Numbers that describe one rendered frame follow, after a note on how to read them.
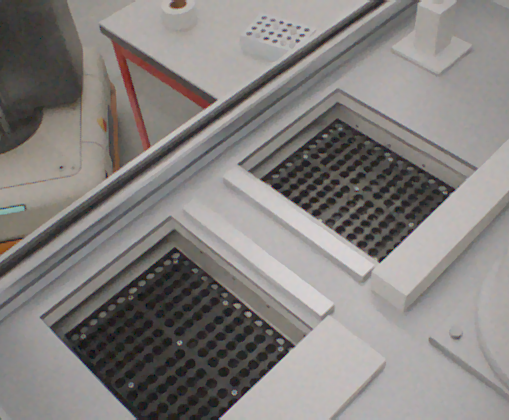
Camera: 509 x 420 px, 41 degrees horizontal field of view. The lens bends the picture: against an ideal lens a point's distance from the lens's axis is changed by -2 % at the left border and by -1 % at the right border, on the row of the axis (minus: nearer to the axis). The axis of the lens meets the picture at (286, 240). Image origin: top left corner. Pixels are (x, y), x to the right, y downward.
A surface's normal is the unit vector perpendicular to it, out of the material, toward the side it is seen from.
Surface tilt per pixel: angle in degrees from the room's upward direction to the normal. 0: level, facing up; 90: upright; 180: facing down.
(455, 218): 0
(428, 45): 90
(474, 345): 0
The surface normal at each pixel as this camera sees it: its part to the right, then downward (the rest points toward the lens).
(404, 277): -0.05, -0.60
